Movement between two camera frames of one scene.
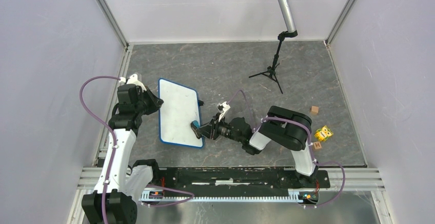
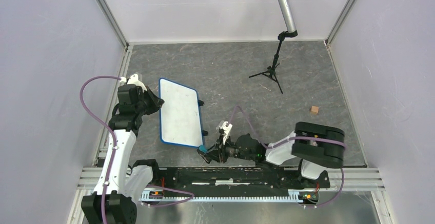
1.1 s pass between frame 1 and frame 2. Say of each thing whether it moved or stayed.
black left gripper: stayed
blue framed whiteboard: stayed
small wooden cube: stayed
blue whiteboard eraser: moved
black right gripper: moved
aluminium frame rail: stayed
